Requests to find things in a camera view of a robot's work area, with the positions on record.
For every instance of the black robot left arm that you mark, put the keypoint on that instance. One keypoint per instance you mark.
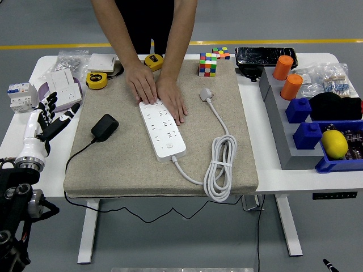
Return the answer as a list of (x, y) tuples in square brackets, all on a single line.
[(14, 192)]

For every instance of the small colourful puzzle cube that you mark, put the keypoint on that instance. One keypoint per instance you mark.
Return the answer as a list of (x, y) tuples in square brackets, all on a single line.
[(221, 53)]

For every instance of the large colourful puzzle cube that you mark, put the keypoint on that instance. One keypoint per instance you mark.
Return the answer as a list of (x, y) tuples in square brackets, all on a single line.
[(207, 65)]

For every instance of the orange cylinder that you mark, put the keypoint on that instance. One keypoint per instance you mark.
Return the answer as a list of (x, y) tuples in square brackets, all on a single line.
[(291, 88), (282, 68)]

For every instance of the person's left forearm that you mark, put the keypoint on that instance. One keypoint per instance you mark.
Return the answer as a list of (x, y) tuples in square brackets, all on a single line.
[(178, 34)]

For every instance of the white socket panel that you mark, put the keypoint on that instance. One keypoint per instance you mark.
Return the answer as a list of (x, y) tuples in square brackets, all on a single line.
[(69, 93)]

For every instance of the person's right hand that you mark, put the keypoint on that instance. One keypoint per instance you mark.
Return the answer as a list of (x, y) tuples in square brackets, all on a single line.
[(141, 85)]

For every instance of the yellow lemon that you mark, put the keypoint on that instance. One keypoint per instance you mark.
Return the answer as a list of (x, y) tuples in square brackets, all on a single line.
[(334, 144)]

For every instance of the yellow tape measure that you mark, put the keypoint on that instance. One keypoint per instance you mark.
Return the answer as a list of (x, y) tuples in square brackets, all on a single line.
[(153, 62), (96, 80)]

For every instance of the white circuit breaker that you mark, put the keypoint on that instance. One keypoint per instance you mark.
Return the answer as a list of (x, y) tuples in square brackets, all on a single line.
[(21, 96)]

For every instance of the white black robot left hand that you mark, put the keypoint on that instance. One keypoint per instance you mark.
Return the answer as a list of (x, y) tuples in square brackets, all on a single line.
[(31, 144)]

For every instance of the blue plastic bin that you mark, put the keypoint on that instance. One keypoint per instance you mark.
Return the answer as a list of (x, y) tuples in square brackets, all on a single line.
[(337, 165)]

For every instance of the person's right forearm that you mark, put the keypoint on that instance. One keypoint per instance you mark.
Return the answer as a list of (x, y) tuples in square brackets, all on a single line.
[(116, 34)]

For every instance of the clear bag of screws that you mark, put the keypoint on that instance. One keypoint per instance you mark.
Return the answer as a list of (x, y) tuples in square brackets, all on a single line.
[(68, 62)]

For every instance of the white wall switch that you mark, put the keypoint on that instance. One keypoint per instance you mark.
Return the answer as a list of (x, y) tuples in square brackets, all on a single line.
[(100, 63)]

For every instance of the white power strip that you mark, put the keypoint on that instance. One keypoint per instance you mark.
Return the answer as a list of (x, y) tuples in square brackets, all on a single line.
[(164, 136)]

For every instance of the clear plastic bag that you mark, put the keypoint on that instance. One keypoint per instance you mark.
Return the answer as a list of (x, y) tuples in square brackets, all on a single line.
[(307, 83)]

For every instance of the person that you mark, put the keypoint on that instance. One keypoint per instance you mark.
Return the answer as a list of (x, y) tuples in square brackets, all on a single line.
[(147, 22)]

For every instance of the clear bag of resistors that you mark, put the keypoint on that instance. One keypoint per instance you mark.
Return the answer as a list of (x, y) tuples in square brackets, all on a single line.
[(339, 83)]

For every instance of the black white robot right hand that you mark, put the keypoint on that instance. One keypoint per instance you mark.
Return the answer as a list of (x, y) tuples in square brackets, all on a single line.
[(330, 266)]

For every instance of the dark electronic parts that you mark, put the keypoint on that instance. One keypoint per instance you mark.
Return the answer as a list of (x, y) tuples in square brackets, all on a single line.
[(356, 141)]

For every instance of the black tray in plastic wrap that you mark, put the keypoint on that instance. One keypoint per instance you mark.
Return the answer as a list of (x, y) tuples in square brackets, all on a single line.
[(261, 56)]

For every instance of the white switch panel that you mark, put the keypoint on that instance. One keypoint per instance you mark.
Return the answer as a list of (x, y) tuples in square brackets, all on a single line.
[(61, 79)]

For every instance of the blue block with knob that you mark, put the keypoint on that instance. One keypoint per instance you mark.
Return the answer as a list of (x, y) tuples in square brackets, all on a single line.
[(307, 137), (297, 110)]

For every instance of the black plug adapter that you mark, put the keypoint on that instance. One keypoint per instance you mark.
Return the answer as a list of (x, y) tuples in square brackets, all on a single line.
[(105, 127)]

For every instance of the purple bowl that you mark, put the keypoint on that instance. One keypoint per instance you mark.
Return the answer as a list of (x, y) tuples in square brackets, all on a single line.
[(42, 89)]

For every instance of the grey-brown mat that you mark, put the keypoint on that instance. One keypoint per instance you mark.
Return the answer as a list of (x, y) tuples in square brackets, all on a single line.
[(127, 170)]

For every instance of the black cloth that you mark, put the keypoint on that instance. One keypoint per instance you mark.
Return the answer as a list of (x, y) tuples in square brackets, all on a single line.
[(334, 106)]

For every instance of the grey stepped block holder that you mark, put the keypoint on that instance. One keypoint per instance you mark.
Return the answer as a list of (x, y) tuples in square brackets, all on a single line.
[(286, 153)]

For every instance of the black table control panel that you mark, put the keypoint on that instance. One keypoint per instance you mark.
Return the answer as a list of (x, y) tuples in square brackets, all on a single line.
[(334, 195)]

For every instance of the person's left hand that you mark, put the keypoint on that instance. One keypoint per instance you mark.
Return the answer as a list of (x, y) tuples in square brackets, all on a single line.
[(171, 97)]

